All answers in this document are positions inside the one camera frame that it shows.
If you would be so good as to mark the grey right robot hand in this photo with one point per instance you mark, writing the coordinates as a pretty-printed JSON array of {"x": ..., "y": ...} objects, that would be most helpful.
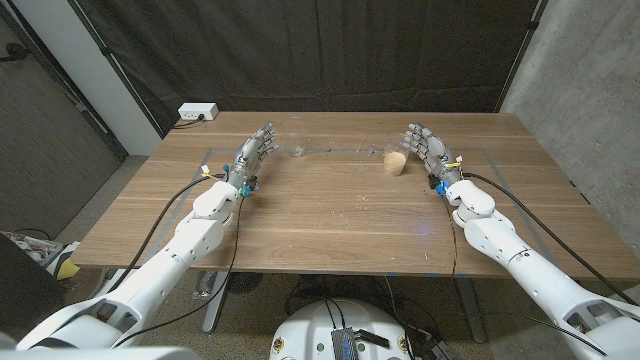
[{"x": 437, "y": 155}]

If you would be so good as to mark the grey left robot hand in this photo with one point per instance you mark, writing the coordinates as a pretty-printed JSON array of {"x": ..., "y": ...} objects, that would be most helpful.
[{"x": 247, "y": 160}]

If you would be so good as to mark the brown granulated sugar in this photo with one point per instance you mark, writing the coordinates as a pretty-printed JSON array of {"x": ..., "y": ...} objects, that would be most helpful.
[{"x": 395, "y": 165}]

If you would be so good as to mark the clear plastic cup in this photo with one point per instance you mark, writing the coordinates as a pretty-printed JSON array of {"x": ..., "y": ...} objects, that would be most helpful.
[
  {"x": 394, "y": 145},
  {"x": 295, "y": 145}
]

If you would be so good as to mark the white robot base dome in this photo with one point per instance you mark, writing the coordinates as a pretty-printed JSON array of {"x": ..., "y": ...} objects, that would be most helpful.
[{"x": 310, "y": 330}]

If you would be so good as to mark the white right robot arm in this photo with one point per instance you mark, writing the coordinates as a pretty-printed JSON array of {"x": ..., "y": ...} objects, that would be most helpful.
[{"x": 500, "y": 235}]

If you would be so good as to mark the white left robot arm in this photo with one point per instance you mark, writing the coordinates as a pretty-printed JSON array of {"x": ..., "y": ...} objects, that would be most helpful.
[{"x": 190, "y": 240}]

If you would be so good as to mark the white power strip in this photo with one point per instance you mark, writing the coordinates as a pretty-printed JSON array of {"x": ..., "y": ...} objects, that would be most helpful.
[{"x": 198, "y": 111}]

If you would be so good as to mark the black round floor fan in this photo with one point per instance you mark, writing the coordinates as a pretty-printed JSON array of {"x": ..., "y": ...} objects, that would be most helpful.
[{"x": 243, "y": 282}]

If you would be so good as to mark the black backdrop curtain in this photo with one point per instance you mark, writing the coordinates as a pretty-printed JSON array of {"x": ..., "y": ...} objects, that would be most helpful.
[{"x": 320, "y": 50}]

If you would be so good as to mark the black backdrop stand pole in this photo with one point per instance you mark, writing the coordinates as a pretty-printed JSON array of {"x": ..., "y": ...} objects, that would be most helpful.
[
  {"x": 115, "y": 65},
  {"x": 522, "y": 50}
]

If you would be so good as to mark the grey metal table leg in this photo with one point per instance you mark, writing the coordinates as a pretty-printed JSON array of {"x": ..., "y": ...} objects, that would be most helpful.
[
  {"x": 472, "y": 315},
  {"x": 215, "y": 305}
]

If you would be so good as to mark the black connector block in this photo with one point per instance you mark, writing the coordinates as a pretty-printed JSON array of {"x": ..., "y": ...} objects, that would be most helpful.
[{"x": 372, "y": 338}]

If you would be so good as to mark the grey finned electronics box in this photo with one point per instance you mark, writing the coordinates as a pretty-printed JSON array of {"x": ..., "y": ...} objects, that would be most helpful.
[{"x": 344, "y": 345}]

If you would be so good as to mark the yellow floor item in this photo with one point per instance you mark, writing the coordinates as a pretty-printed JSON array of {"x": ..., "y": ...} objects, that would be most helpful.
[{"x": 67, "y": 270}]

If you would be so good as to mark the printed clutter bag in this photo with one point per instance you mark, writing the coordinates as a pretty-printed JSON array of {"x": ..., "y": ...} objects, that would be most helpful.
[{"x": 35, "y": 245}]

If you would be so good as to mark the white robot torso edge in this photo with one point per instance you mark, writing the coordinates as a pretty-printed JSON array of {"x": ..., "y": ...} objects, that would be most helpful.
[{"x": 100, "y": 354}]

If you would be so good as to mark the black chair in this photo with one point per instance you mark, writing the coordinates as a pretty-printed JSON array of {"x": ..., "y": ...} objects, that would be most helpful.
[{"x": 25, "y": 290}]

